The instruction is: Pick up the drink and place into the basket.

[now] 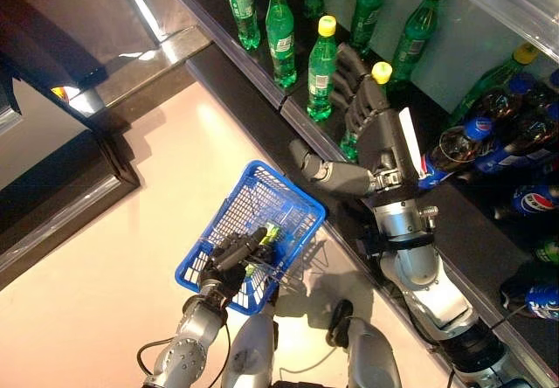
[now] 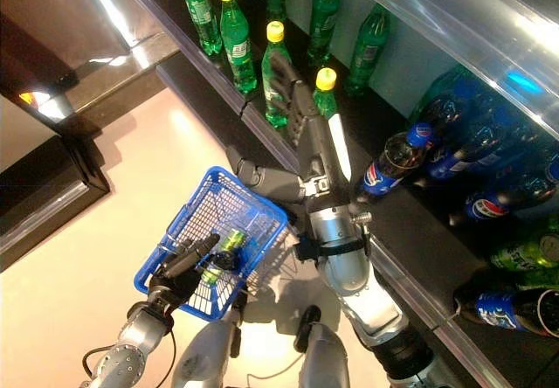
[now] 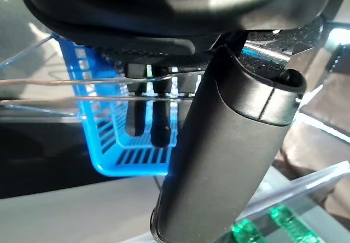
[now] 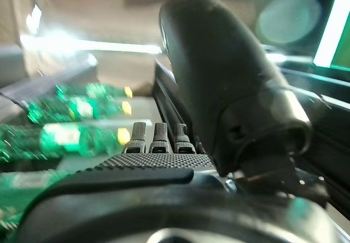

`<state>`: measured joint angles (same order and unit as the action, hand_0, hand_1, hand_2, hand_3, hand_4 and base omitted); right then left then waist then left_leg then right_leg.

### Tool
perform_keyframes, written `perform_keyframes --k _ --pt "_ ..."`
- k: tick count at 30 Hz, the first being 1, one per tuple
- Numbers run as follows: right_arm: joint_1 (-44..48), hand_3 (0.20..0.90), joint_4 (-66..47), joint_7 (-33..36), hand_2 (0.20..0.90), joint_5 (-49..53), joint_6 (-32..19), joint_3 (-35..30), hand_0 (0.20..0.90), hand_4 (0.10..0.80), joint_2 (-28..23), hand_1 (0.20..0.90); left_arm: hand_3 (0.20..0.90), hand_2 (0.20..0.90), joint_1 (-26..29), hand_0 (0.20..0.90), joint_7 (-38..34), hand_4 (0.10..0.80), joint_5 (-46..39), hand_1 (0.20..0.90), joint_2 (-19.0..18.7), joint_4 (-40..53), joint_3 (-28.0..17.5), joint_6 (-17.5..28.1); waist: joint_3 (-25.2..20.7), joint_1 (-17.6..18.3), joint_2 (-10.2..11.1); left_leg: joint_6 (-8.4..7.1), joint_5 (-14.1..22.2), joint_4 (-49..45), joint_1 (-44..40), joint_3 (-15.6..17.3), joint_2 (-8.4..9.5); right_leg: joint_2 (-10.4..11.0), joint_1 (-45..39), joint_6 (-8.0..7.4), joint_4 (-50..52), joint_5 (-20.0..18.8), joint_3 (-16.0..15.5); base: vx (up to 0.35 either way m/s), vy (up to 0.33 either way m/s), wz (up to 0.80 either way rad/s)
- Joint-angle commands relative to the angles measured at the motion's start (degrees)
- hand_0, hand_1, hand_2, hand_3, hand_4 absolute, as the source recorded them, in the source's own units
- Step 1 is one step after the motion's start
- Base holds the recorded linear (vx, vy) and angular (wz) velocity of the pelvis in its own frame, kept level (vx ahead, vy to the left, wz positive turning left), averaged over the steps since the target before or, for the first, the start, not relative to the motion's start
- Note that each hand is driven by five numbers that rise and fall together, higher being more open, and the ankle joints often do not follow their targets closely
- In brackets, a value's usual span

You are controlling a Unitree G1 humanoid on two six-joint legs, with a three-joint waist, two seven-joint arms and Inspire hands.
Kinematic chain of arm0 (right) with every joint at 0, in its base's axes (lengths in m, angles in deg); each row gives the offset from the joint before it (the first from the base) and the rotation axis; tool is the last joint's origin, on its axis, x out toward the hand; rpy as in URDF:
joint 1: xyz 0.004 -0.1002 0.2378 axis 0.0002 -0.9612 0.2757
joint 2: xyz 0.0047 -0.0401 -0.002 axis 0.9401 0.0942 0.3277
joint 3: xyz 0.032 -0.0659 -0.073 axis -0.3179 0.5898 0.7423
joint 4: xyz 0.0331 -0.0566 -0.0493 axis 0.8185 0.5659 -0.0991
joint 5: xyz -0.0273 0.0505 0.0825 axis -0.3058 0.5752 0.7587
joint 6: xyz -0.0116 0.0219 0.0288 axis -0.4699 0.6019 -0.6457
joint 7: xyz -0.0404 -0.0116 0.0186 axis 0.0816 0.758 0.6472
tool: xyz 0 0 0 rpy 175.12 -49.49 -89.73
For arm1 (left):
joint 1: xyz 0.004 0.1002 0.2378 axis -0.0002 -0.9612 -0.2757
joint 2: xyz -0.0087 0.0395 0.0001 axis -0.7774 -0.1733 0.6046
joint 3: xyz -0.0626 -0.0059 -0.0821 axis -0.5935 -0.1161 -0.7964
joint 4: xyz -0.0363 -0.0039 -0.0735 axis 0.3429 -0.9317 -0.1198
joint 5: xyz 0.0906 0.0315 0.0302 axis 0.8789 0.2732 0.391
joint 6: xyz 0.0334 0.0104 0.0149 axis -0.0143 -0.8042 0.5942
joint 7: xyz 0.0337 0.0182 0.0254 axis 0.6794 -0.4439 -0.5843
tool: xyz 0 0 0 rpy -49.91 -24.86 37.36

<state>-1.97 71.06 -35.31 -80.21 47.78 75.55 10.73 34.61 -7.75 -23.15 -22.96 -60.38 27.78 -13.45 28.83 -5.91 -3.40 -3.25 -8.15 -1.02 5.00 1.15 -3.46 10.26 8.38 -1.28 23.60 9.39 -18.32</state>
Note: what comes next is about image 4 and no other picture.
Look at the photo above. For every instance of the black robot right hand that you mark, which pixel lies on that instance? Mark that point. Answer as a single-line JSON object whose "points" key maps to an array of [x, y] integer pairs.
{"points": [[218, 76]]}

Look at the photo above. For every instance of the green plastic soda bottle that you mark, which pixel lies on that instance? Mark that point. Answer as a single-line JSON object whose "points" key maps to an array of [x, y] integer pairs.
{"points": [[95, 90], [63, 139], [82, 109], [13, 196]]}

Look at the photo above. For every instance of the round pale green disc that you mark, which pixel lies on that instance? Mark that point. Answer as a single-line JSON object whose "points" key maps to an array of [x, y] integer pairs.
{"points": [[290, 17]]}

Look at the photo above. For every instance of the green sign with white edge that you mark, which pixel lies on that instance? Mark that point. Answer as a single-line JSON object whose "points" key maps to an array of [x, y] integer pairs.
{"points": [[341, 48]]}

